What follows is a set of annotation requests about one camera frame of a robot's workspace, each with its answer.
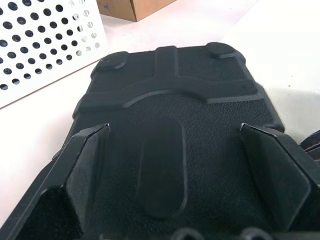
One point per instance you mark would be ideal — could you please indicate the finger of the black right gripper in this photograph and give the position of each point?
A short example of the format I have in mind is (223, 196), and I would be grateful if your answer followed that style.
(312, 145)

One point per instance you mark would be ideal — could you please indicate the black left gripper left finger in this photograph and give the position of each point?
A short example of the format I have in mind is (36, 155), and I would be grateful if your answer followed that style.
(62, 180)

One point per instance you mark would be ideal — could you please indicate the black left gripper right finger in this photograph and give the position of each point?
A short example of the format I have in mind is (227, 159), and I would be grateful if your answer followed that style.
(280, 175)

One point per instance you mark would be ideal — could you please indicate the black plastic tool case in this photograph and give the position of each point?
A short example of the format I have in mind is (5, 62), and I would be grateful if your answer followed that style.
(160, 140)

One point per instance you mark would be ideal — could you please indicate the white perforated plastic basket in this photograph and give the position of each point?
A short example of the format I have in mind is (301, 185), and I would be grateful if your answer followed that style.
(37, 50)

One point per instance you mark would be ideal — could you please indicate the brown cardboard box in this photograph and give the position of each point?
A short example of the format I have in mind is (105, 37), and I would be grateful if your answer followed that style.
(130, 8)

